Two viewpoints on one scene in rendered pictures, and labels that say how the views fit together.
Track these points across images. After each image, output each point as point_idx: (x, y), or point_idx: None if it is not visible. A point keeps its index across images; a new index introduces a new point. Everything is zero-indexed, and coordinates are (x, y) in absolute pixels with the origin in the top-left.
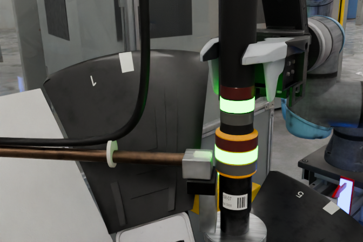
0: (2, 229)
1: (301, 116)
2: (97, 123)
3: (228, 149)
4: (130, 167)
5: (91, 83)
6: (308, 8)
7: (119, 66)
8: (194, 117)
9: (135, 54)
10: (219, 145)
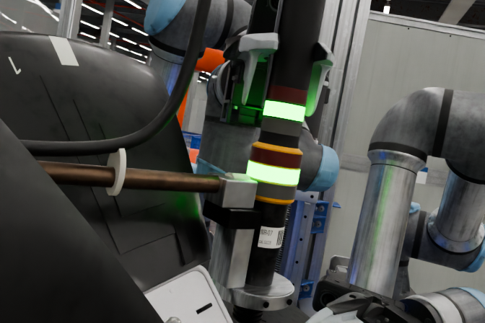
0: None
1: (225, 171)
2: (35, 135)
3: (283, 165)
4: (110, 206)
5: (11, 70)
6: (170, 65)
7: (53, 53)
8: (176, 142)
9: (74, 44)
10: (271, 160)
